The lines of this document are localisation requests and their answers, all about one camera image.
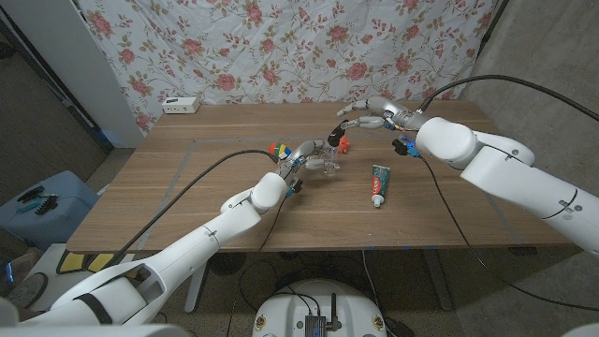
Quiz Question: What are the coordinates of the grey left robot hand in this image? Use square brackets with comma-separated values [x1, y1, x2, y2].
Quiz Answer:
[278, 139, 341, 182]

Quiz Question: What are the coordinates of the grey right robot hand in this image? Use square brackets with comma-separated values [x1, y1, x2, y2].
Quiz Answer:
[336, 95, 430, 132]

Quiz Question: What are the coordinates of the clear plastic dispenser bottle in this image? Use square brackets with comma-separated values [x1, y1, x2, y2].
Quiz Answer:
[321, 144, 342, 177]

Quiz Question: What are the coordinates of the black spray cap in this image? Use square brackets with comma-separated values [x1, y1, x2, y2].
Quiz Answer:
[327, 122, 350, 149]

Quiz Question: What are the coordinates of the toothpaste tube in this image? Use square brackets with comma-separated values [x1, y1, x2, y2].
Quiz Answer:
[371, 164, 391, 209]

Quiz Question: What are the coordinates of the floral backdrop cloth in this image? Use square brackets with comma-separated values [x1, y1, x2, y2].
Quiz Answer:
[77, 0, 497, 135]

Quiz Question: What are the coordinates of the white power strip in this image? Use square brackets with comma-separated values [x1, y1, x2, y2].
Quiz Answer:
[161, 96, 201, 115]

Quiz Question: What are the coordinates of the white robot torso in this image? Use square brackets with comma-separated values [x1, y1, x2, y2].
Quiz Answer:
[251, 279, 388, 337]

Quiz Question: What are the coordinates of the metal table leg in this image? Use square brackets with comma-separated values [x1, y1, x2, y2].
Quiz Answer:
[420, 247, 454, 313]
[183, 255, 211, 315]

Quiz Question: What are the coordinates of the blue storage bin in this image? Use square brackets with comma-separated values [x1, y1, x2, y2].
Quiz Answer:
[0, 169, 100, 250]

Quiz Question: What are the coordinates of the yellow black floor mat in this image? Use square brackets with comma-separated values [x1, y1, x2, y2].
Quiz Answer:
[55, 251, 116, 275]

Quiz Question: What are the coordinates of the black comb tool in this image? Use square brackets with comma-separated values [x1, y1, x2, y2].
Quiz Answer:
[35, 195, 60, 217]

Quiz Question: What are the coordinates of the black clamp tool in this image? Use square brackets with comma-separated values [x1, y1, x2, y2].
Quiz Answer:
[17, 185, 46, 203]

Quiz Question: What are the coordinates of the grey shoe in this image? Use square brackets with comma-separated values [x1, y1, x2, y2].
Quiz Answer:
[7, 272, 49, 310]

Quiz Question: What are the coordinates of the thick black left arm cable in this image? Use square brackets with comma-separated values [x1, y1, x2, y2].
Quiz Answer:
[105, 148, 282, 268]

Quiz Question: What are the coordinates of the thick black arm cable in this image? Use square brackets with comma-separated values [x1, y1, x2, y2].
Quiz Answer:
[105, 148, 282, 268]
[417, 73, 599, 123]

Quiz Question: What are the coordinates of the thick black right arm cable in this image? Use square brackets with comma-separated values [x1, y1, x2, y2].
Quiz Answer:
[417, 73, 599, 123]

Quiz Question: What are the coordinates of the teal handled tool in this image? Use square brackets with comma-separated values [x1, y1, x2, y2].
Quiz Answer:
[17, 194, 60, 214]

